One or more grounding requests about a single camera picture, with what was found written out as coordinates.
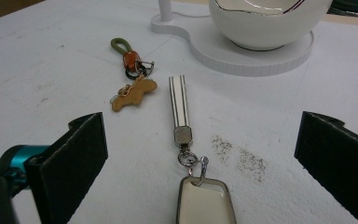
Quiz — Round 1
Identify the wooden figure toy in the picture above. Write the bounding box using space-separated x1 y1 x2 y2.
168 74 238 224

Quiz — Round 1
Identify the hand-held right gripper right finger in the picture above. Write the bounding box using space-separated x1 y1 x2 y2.
294 110 358 224

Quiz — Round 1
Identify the white bowl with gold rim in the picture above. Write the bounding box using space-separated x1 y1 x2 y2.
208 0 334 51

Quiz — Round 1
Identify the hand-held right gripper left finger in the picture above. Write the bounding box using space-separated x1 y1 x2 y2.
24 111 109 224

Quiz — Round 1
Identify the green loop brown charm keychain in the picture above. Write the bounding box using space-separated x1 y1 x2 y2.
109 36 158 113

